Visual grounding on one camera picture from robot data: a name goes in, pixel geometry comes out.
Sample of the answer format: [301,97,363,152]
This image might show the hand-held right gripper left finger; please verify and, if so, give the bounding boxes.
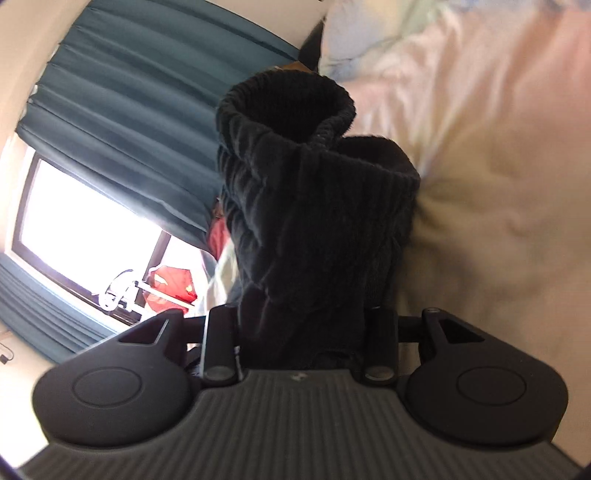
[108,305,243,387]

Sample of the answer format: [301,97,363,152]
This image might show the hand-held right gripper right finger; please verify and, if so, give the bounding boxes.
[362,305,490,387]

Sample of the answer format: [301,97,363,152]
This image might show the black pants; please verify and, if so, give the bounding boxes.
[215,70,421,370]

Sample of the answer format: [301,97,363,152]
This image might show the red garment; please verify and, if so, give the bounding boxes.
[148,265,198,315]

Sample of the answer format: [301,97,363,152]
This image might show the pink cloth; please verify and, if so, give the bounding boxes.
[205,217,232,259]

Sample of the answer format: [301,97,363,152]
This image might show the white garment steamer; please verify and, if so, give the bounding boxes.
[99,269,199,311]

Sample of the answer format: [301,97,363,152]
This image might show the dark framed window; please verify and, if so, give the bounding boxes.
[11,154,171,319]

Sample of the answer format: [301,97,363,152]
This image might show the teal window curtain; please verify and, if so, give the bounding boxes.
[0,265,134,365]
[16,0,301,245]

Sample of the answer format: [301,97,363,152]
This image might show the bed with pastel sheet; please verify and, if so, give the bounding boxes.
[203,0,591,462]

